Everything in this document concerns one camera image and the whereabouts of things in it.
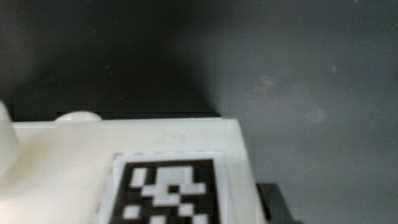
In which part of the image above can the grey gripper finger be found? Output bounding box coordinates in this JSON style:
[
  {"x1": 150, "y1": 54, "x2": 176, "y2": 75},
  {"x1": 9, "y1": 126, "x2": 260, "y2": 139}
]
[{"x1": 256, "y1": 183, "x2": 303, "y2": 224}]

